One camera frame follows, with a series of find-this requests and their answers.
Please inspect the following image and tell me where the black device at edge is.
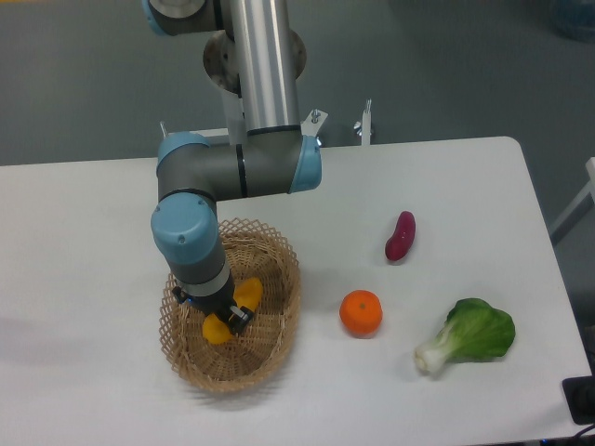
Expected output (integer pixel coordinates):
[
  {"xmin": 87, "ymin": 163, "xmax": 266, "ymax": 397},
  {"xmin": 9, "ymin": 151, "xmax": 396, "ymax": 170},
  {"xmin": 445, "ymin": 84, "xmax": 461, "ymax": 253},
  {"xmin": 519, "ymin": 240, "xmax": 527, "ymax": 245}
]
[{"xmin": 562, "ymin": 375, "xmax": 594, "ymax": 426}]

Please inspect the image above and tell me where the white table leg frame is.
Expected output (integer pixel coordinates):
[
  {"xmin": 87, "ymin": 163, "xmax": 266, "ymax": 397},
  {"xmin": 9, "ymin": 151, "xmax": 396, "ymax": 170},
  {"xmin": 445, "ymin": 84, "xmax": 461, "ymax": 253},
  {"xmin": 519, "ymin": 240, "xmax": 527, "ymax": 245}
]
[{"xmin": 549, "ymin": 157, "xmax": 594, "ymax": 246}]

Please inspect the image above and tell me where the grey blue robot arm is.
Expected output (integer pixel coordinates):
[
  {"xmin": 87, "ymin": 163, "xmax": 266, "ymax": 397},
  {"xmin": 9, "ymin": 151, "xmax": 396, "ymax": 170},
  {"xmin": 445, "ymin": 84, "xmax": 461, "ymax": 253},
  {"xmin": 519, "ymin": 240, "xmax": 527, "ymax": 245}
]
[{"xmin": 143, "ymin": 1, "xmax": 322, "ymax": 335}]

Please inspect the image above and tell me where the woven wicker basket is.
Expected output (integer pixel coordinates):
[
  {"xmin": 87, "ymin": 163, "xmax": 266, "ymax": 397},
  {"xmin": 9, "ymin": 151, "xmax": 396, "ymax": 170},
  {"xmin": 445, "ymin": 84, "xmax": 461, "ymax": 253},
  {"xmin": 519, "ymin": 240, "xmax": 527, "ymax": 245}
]
[{"xmin": 159, "ymin": 218, "xmax": 301, "ymax": 392}]

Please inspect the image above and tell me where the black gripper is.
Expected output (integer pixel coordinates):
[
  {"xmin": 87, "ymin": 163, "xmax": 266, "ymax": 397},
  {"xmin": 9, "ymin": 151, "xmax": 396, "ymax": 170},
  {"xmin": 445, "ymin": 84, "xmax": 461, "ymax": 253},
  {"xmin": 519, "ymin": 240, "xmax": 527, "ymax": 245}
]
[{"xmin": 171, "ymin": 278, "xmax": 255, "ymax": 335}]

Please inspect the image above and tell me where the yellow mango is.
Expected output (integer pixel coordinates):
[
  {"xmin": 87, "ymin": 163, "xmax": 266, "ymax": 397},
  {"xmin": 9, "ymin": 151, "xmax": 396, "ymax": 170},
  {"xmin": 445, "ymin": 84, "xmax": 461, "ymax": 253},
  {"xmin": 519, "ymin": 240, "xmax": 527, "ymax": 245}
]
[{"xmin": 202, "ymin": 277, "xmax": 263, "ymax": 345}]

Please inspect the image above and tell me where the orange tangerine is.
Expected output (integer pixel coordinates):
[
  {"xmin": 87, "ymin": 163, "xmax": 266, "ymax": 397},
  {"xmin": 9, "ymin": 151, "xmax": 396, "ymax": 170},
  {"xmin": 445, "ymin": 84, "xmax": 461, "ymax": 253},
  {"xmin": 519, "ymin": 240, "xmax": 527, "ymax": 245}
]
[{"xmin": 339, "ymin": 290, "xmax": 383, "ymax": 336}]

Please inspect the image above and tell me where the green bok choy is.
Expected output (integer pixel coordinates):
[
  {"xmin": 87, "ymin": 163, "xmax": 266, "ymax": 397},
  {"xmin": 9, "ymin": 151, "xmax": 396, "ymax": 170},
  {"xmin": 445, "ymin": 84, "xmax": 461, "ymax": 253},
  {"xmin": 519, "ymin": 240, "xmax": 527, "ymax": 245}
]
[{"xmin": 414, "ymin": 298, "xmax": 516, "ymax": 374}]

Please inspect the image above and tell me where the white metal base frame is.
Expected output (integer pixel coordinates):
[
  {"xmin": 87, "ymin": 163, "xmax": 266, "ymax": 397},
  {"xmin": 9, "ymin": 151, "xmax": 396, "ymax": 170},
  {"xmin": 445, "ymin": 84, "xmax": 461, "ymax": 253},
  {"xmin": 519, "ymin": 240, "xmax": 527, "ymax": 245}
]
[{"xmin": 188, "ymin": 98, "xmax": 374, "ymax": 146}]

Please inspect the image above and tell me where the purple sweet potato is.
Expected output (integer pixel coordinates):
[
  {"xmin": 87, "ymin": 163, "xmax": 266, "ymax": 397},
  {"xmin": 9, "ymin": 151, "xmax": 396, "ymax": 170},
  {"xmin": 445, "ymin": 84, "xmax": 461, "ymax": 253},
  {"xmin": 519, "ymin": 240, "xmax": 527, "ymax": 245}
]
[{"xmin": 385, "ymin": 211, "xmax": 417, "ymax": 262}]

